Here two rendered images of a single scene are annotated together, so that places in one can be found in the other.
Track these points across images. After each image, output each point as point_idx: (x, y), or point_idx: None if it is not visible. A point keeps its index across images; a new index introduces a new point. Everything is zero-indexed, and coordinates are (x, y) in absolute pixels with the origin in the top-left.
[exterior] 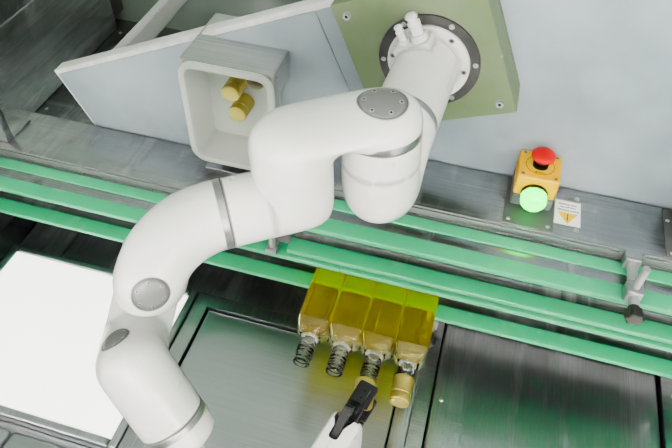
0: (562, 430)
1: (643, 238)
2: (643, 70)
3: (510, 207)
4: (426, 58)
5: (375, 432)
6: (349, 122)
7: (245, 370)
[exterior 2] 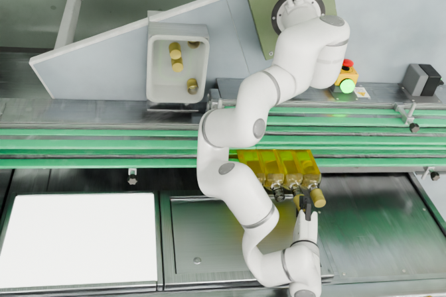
0: (381, 209)
1: (397, 97)
2: (389, 10)
3: (334, 94)
4: (308, 10)
5: None
6: (326, 28)
7: (213, 223)
